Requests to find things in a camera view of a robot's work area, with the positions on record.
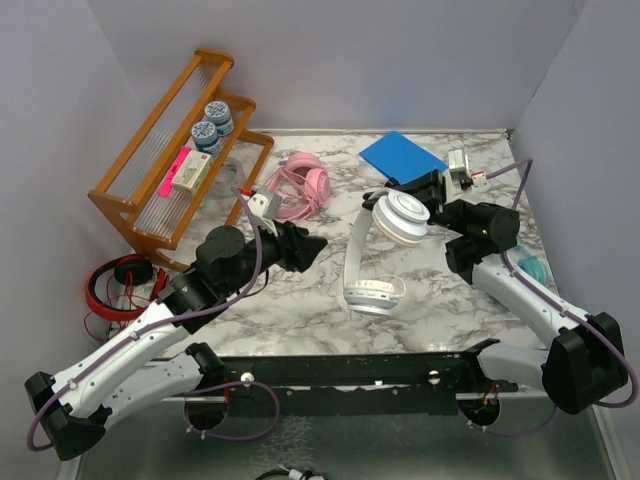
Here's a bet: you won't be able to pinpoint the blue notebook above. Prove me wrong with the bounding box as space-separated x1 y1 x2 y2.
360 131 447 184

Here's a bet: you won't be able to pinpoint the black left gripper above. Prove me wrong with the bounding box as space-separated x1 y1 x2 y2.
223 216 328 296

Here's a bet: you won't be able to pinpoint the wooden tiered shelf rack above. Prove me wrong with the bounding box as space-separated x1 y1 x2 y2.
88 49 274 270

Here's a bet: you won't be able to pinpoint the black front mounting rail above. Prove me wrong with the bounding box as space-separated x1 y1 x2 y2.
184 347 517 418

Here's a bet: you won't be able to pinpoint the red black headphones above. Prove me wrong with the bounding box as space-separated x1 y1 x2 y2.
83 254 170 341

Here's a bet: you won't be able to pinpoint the small cardboard box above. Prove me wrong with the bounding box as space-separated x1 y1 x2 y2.
171 151 211 194

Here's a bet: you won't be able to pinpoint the clear tape roll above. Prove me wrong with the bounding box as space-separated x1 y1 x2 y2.
209 157 246 198

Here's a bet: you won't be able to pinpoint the blue-lidded jar front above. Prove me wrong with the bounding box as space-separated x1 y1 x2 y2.
191 121 220 156

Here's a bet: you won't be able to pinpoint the blue-lidded jar rear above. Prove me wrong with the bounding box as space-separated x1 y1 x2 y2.
204 100 234 137

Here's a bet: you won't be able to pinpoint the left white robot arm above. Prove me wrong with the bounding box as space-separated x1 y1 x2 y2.
25 222 328 461

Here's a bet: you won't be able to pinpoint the teal cat-ear headphones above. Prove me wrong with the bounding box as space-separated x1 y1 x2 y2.
509 244 551 287

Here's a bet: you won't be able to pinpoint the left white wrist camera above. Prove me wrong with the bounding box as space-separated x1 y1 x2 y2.
239 189 282 231

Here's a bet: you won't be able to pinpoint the blue-lidded jar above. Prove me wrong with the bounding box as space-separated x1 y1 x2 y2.
191 121 220 156
204 100 234 137

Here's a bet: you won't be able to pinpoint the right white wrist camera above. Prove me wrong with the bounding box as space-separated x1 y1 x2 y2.
446 148 488 191

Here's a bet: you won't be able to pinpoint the white headphones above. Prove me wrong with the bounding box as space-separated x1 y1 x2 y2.
342 188 430 317

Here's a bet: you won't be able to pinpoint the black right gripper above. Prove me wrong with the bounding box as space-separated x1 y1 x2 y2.
363 169 475 236

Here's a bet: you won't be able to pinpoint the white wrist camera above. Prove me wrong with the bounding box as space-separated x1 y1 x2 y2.
239 189 282 231
446 148 488 191

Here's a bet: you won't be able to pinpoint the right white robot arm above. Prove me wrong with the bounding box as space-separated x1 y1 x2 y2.
398 170 639 414

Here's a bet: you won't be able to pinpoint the pink cat-ear headphones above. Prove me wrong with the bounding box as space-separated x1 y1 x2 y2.
265 152 331 221

